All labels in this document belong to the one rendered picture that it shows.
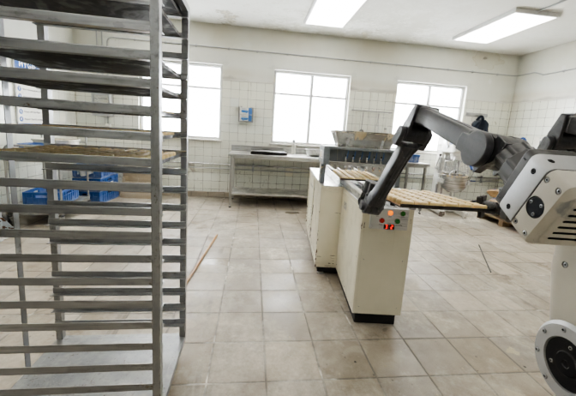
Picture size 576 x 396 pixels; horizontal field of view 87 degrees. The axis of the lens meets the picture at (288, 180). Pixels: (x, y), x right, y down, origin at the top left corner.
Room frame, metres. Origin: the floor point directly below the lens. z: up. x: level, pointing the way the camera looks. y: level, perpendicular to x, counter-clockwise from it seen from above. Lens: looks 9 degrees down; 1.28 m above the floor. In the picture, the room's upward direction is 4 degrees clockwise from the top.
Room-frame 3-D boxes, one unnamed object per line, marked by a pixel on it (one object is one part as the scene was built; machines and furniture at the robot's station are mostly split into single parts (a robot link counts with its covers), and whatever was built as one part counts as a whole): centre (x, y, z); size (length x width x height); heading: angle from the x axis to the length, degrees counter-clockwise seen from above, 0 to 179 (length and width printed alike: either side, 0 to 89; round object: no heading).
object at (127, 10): (1.22, 0.80, 1.68); 0.60 x 0.40 x 0.02; 98
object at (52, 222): (1.42, 0.82, 0.78); 0.64 x 0.03 x 0.03; 98
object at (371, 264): (2.25, -0.66, 0.45); 0.70 x 0.34 x 0.90; 1
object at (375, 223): (1.88, -0.66, 0.77); 0.24 x 0.04 x 0.14; 91
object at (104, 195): (4.68, 3.02, 0.10); 0.60 x 0.40 x 0.20; 5
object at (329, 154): (2.75, -0.65, 1.01); 0.72 x 0.33 x 0.34; 91
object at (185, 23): (1.49, 0.52, 0.97); 0.03 x 0.03 x 1.70; 8
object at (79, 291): (1.42, 0.82, 0.42); 0.64 x 0.03 x 0.03; 98
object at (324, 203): (3.23, -0.64, 0.42); 1.28 x 0.72 x 0.84; 1
